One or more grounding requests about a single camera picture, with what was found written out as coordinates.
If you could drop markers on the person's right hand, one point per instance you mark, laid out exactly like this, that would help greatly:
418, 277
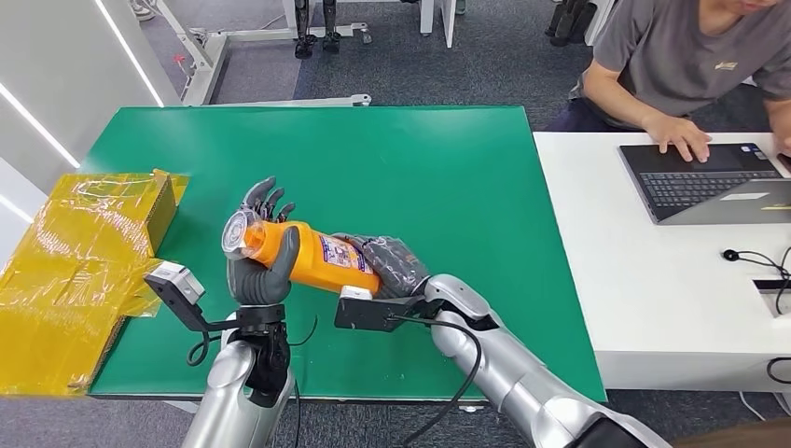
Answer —
680, 133

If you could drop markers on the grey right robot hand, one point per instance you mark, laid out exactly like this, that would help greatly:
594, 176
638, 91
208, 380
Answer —
395, 266

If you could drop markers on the person's left hand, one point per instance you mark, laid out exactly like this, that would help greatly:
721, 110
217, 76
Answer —
783, 133

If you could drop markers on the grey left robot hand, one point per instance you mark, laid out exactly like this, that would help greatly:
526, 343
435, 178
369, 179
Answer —
259, 281

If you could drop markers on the orange plastic bottle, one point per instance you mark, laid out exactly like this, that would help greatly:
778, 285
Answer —
321, 253

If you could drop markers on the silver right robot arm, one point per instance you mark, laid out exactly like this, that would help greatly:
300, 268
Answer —
525, 371

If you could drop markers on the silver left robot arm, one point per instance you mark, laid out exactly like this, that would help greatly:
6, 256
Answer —
241, 383

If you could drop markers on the dark grey laptop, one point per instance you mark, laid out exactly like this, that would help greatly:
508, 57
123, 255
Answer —
704, 182

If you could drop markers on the person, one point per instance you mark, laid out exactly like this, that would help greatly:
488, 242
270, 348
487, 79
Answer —
673, 56

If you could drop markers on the green table mat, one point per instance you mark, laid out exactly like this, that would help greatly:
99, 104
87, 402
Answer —
383, 167

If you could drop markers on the white desk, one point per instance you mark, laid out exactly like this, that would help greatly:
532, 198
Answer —
667, 297

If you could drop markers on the yellow film wrapped cardboard box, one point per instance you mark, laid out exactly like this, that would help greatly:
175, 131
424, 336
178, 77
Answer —
74, 260

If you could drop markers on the black robot legs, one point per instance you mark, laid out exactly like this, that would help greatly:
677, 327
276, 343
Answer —
315, 31

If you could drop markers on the white table leg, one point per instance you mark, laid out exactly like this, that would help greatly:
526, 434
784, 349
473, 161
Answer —
446, 21

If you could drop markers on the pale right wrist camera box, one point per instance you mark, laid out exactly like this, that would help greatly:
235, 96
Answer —
364, 312

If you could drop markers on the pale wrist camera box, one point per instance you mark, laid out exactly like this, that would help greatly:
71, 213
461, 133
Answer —
179, 281
364, 312

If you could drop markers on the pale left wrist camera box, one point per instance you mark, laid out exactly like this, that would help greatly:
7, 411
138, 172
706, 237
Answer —
179, 281

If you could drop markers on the white metal stand frame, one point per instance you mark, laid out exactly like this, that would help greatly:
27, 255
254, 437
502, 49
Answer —
204, 56

